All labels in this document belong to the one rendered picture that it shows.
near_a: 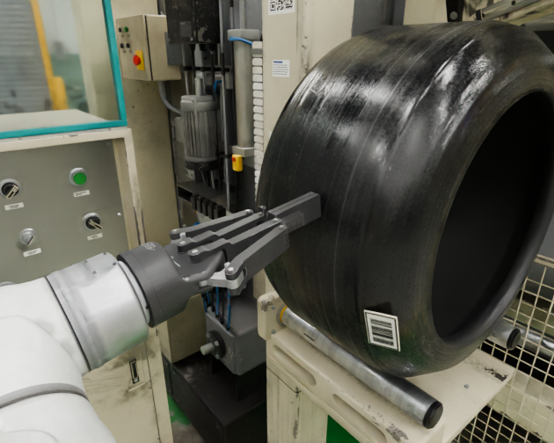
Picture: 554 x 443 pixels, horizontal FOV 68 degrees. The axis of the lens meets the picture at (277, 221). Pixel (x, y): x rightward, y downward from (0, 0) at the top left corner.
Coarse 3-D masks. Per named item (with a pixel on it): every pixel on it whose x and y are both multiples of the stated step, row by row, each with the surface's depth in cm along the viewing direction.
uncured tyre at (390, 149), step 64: (320, 64) 59; (384, 64) 51; (448, 64) 46; (512, 64) 48; (320, 128) 52; (384, 128) 46; (448, 128) 44; (512, 128) 78; (320, 192) 50; (384, 192) 45; (448, 192) 46; (512, 192) 83; (320, 256) 52; (384, 256) 46; (448, 256) 90; (512, 256) 81; (320, 320) 59; (448, 320) 81
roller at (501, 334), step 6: (498, 324) 79; (504, 324) 79; (498, 330) 78; (504, 330) 78; (510, 330) 77; (516, 330) 77; (492, 336) 79; (498, 336) 78; (504, 336) 77; (510, 336) 77; (516, 336) 77; (498, 342) 78; (504, 342) 77; (510, 342) 77; (516, 342) 78; (510, 348) 78
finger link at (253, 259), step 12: (276, 228) 43; (264, 240) 41; (276, 240) 42; (252, 252) 39; (264, 252) 41; (276, 252) 42; (240, 264) 38; (252, 264) 39; (264, 264) 41; (228, 276) 37; (252, 276) 40; (228, 288) 38; (240, 288) 38
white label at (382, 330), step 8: (368, 312) 49; (376, 312) 49; (368, 320) 50; (376, 320) 49; (384, 320) 49; (392, 320) 48; (368, 328) 51; (376, 328) 50; (384, 328) 49; (392, 328) 49; (368, 336) 52; (376, 336) 51; (384, 336) 50; (392, 336) 50; (376, 344) 52; (384, 344) 51; (392, 344) 50
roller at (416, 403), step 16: (288, 320) 82; (304, 336) 79; (320, 336) 76; (336, 352) 73; (352, 368) 70; (368, 368) 68; (368, 384) 68; (384, 384) 66; (400, 384) 65; (400, 400) 63; (416, 400) 62; (432, 400) 62; (416, 416) 61; (432, 416) 60
